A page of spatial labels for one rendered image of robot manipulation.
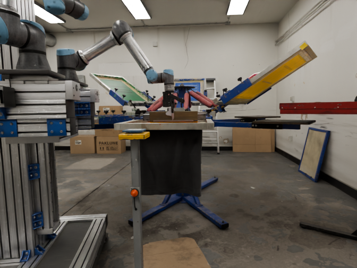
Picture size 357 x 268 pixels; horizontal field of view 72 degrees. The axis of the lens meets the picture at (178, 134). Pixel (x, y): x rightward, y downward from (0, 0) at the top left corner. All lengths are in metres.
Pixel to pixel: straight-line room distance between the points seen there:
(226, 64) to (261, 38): 0.97
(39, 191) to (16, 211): 0.15
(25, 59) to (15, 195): 0.76
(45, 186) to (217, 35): 5.41
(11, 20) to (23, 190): 0.88
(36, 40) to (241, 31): 5.47
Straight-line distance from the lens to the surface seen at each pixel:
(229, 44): 6.34
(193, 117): 1.81
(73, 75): 1.86
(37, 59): 1.39
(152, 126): 1.44
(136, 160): 1.28
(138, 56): 1.73
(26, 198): 1.68
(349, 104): 2.13
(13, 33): 1.34
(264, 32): 6.53
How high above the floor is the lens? 1.08
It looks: 6 degrees down
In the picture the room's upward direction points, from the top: 1 degrees counter-clockwise
